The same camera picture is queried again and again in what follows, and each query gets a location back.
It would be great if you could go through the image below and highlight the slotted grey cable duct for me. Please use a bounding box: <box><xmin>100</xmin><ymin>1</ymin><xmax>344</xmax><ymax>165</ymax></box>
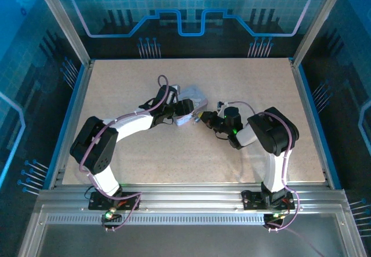
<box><xmin>46</xmin><ymin>213</ymin><xmax>266</xmax><ymax>226</ymax></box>

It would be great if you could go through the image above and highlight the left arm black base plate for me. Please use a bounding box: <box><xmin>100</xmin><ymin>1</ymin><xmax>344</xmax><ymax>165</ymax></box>
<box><xmin>88</xmin><ymin>191</ymin><xmax>141</xmax><ymax>211</ymax></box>

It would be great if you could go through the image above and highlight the aluminium side rail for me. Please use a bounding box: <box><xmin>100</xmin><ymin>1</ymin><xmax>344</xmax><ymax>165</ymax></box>
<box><xmin>48</xmin><ymin>60</ymin><xmax>95</xmax><ymax>189</ymax></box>
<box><xmin>289</xmin><ymin>59</ymin><xmax>334</xmax><ymax>189</ymax></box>

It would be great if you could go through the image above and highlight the aluminium frame post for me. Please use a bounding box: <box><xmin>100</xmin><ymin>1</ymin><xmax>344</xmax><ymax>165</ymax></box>
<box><xmin>32</xmin><ymin>0</ymin><xmax>92</xmax><ymax>67</ymax></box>
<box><xmin>292</xmin><ymin>0</ymin><xmax>350</xmax><ymax>66</ymax></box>

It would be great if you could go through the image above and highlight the aluminium front rail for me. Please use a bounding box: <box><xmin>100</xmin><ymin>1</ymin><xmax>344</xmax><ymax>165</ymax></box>
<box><xmin>37</xmin><ymin>182</ymin><xmax>348</xmax><ymax>212</ymax></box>

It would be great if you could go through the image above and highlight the pastel cartoon tin box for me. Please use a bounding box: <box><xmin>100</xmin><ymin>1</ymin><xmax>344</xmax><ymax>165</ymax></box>
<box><xmin>173</xmin><ymin>85</ymin><xmax>210</xmax><ymax>128</ymax></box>

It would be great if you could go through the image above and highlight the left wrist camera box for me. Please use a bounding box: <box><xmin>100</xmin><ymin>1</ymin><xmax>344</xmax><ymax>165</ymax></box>
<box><xmin>169</xmin><ymin>85</ymin><xmax>183</xmax><ymax>103</ymax></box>

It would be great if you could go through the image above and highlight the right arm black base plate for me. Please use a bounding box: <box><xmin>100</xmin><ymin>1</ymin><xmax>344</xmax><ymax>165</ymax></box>
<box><xmin>241</xmin><ymin>189</ymin><xmax>296</xmax><ymax>211</ymax></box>

